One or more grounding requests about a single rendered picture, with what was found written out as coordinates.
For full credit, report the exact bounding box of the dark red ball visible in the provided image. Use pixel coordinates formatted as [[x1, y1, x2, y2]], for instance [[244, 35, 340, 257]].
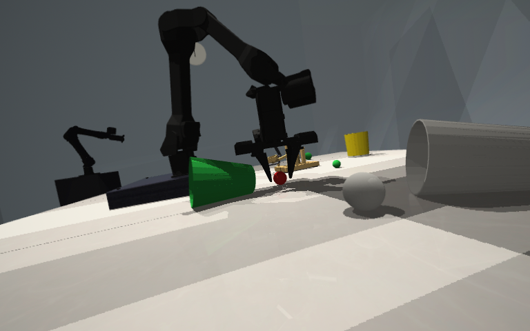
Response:
[[273, 171, 287, 185]]

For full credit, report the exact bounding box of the yellow cylinder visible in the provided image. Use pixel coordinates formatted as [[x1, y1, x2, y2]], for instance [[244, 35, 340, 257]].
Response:
[[344, 132, 369, 158]]

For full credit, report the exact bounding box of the green cup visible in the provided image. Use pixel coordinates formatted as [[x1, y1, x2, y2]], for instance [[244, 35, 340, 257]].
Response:
[[189, 157, 256, 208]]

